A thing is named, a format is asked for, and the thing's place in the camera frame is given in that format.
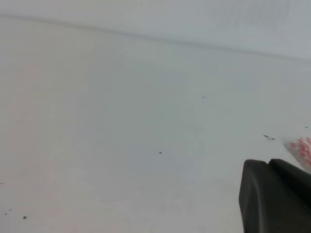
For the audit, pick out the pink white wavy striped towel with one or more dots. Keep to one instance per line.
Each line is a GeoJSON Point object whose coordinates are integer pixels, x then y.
{"type": "Point", "coordinates": [300, 149]}

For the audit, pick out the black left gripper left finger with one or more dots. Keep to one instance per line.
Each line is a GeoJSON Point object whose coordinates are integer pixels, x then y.
{"type": "Point", "coordinates": [267, 205]}

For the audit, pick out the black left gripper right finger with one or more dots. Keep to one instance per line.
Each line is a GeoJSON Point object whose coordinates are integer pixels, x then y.
{"type": "Point", "coordinates": [297, 180]}

